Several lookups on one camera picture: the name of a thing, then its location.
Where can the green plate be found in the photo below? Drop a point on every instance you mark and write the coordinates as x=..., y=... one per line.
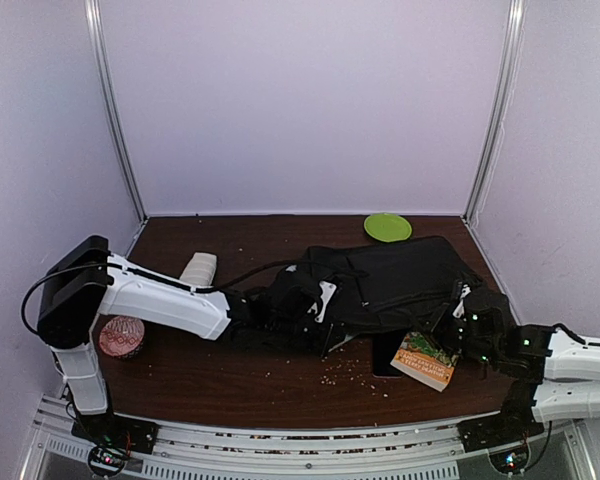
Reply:
x=387, y=227

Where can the red patterned bowl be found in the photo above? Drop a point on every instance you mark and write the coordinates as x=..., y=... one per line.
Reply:
x=122, y=337

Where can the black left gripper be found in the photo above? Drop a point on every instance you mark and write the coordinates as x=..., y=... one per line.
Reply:
x=323, y=342

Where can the orange treehouse paperback book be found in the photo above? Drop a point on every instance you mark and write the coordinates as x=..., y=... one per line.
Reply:
x=417, y=358

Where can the black student backpack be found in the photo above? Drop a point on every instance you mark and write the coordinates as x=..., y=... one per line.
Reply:
x=383, y=287

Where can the black smartphone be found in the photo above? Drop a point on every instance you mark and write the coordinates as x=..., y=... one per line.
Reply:
x=384, y=347

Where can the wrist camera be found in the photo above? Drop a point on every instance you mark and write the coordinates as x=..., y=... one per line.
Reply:
x=459, y=311
x=318, y=309

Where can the aluminium frame post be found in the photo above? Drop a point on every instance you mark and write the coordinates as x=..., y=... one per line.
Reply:
x=502, y=96
x=96, y=32

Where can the aluminium front rail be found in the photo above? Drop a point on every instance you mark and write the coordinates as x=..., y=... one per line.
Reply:
x=424, y=450

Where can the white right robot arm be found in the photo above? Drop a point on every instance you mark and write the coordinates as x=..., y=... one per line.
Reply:
x=556, y=372

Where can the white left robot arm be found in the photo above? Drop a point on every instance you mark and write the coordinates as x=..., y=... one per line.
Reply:
x=91, y=281

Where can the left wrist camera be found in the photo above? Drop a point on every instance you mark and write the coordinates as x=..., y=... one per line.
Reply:
x=318, y=309

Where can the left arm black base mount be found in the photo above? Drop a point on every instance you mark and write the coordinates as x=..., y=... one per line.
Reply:
x=117, y=432

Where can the right aluminium frame post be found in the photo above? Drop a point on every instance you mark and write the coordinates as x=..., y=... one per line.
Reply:
x=502, y=96

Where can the left aluminium frame post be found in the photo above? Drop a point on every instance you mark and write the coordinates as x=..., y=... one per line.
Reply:
x=96, y=32

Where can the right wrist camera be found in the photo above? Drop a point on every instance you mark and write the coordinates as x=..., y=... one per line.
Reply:
x=459, y=311

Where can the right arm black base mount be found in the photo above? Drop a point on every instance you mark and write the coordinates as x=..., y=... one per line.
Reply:
x=496, y=430

